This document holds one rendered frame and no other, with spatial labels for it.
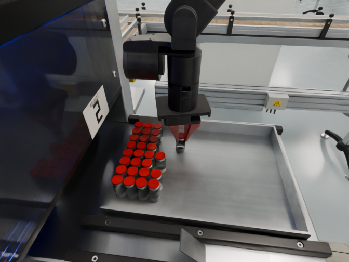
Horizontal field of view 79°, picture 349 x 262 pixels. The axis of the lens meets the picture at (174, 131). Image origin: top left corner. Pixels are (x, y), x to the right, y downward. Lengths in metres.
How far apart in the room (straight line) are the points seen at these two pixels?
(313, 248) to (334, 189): 1.42
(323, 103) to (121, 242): 1.47
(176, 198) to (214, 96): 1.09
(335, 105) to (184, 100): 1.38
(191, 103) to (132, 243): 0.26
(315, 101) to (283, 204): 1.19
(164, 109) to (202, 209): 0.20
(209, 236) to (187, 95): 0.23
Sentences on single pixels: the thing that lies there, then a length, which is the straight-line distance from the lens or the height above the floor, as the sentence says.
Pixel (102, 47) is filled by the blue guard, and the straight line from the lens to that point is 0.43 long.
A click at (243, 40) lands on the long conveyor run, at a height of 0.86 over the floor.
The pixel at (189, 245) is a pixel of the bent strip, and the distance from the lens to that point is 0.35.
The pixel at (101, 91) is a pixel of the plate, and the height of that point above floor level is 1.04.
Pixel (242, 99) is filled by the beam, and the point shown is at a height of 0.49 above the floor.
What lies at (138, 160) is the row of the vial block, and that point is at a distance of 0.43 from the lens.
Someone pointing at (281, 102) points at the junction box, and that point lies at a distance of 1.47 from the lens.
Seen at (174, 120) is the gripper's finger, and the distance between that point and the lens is 0.40.
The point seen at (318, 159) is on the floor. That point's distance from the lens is 1.98.
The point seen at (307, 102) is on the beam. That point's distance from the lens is 1.59.
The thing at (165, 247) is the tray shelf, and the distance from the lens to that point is 0.39.
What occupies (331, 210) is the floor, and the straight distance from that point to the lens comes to 1.72.
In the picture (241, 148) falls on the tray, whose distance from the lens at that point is 0.53.
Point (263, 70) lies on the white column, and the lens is 2.06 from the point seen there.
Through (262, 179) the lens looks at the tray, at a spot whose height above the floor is 0.88.
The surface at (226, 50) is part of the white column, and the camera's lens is 1.93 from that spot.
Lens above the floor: 1.25
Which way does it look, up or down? 42 degrees down
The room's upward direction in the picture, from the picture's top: straight up
